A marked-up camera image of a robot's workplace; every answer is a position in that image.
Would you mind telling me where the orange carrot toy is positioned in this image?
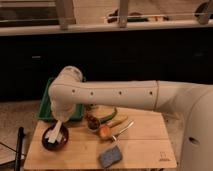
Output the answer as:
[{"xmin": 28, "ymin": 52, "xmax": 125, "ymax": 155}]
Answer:
[{"xmin": 98, "ymin": 126, "xmax": 111, "ymax": 139}]

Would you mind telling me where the small brown cup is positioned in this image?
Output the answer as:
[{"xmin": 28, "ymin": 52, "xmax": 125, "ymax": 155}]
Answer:
[{"xmin": 87, "ymin": 117, "xmax": 101, "ymax": 131}]

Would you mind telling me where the green pepper toy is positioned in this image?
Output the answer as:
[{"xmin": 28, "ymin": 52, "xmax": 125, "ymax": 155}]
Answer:
[{"xmin": 99, "ymin": 107, "xmax": 117, "ymax": 124}]

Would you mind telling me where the dark purple bowl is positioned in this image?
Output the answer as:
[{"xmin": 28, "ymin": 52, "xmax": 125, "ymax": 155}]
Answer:
[{"xmin": 41, "ymin": 122, "xmax": 70, "ymax": 152}]

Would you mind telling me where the yellow corn toy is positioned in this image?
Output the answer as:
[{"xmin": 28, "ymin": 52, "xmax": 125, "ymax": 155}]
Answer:
[{"xmin": 107, "ymin": 116, "xmax": 128, "ymax": 128}]

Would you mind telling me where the blue sponge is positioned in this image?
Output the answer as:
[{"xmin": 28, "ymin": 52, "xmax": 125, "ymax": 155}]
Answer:
[{"xmin": 98, "ymin": 146, "xmax": 123, "ymax": 168}]

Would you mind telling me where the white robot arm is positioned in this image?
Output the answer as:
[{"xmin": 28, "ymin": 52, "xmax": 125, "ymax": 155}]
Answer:
[{"xmin": 48, "ymin": 66, "xmax": 213, "ymax": 171}]

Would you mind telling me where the green plastic tray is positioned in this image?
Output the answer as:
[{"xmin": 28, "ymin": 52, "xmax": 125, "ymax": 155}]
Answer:
[{"xmin": 37, "ymin": 77, "xmax": 84, "ymax": 122}]

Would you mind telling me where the black pole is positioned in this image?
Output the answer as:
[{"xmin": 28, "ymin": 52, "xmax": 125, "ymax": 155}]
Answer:
[{"xmin": 14, "ymin": 127, "xmax": 25, "ymax": 171}]

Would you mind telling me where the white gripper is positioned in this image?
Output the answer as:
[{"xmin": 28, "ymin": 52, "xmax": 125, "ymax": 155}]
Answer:
[{"xmin": 49, "ymin": 106, "xmax": 76, "ymax": 142}]

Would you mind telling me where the wooden railing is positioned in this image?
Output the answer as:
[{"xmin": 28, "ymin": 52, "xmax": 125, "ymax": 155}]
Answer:
[{"xmin": 0, "ymin": 0, "xmax": 213, "ymax": 36}]

